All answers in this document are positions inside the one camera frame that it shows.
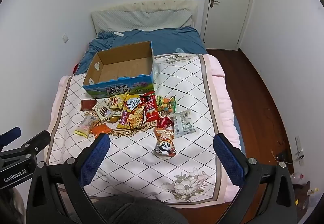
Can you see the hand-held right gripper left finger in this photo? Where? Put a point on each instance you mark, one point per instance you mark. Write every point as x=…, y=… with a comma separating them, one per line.
x=97, y=155

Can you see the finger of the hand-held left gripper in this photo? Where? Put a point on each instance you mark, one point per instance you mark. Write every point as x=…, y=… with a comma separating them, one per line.
x=38, y=141
x=10, y=134

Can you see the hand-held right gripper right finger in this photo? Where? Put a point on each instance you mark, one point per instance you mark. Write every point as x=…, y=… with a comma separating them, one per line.
x=227, y=158

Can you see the orange snack packet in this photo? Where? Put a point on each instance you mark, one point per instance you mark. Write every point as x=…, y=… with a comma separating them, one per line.
x=100, y=129

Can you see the pale biscuit packet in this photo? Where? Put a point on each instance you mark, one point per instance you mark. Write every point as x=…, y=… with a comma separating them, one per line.
x=84, y=126

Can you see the packed brown braised egg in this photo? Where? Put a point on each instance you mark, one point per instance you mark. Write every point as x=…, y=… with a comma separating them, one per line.
x=114, y=119

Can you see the yellow instant noodle packet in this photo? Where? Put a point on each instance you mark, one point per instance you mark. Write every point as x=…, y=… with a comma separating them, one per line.
x=134, y=117

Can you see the long red snack packet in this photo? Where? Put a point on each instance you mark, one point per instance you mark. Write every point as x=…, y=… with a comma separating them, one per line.
x=151, y=108

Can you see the blue printed cardboard box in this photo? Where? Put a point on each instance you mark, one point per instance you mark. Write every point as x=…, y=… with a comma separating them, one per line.
x=121, y=64

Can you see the white dark cookie packet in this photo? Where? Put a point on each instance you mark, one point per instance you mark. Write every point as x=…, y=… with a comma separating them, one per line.
x=101, y=110

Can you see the brown flat packet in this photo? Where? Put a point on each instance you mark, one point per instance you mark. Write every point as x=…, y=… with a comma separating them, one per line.
x=88, y=105

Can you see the white bread packet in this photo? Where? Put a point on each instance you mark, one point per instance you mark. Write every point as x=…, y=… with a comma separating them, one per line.
x=182, y=124

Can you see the yellow mushroom print packet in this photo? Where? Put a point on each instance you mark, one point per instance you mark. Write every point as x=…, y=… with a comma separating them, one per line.
x=117, y=101

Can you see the panda print snack packet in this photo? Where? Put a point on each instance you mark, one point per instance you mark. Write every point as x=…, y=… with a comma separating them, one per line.
x=165, y=143

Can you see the small red snack packet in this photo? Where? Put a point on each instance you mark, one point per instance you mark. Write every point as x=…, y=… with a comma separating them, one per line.
x=164, y=122

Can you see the diamond pattern floral quilt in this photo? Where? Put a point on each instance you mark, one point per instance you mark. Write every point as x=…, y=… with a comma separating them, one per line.
x=187, y=92

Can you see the colourful candy ball packet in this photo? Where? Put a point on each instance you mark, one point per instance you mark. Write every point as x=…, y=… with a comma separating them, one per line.
x=165, y=105

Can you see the red cloth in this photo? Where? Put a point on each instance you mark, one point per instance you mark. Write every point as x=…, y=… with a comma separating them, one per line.
x=75, y=69

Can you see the floor clutter pile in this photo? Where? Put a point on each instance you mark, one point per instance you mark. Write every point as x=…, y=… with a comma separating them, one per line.
x=302, y=191

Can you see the clear plastic wrapper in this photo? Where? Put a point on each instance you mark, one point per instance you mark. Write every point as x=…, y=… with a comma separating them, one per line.
x=179, y=50

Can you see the small white object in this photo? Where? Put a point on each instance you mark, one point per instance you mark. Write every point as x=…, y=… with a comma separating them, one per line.
x=118, y=34

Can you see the blue bed sheet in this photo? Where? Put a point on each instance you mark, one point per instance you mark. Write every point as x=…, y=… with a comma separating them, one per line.
x=172, y=39

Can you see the white padded headboard cushion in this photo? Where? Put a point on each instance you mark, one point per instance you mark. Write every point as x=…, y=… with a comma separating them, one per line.
x=141, y=17

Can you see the white door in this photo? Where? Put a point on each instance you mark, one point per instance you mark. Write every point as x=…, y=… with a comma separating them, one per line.
x=231, y=3

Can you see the white wall power socket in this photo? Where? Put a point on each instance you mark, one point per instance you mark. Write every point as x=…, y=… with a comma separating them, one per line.
x=299, y=149

